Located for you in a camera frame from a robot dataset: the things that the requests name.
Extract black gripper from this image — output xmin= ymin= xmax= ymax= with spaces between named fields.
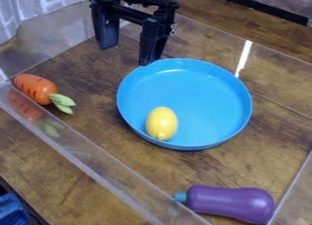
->
xmin=89 ymin=0 xmax=179 ymax=66

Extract orange toy carrot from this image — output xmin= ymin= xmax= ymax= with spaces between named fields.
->
xmin=13 ymin=73 xmax=75 ymax=115

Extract blue round tray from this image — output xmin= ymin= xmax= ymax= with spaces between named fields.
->
xmin=116 ymin=58 xmax=251 ymax=151

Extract white curtain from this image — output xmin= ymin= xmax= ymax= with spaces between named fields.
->
xmin=0 ymin=0 xmax=85 ymax=45

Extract yellow toy lemon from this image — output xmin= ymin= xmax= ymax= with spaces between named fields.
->
xmin=144 ymin=107 xmax=178 ymax=141

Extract purple toy eggplant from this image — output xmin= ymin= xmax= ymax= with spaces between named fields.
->
xmin=174 ymin=185 xmax=276 ymax=224

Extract blue plastic crate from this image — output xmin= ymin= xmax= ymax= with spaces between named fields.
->
xmin=0 ymin=193 xmax=29 ymax=225

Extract clear acrylic barrier wall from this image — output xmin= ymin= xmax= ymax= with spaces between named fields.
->
xmin=0 ymin=69 xmax=210 ymax=225

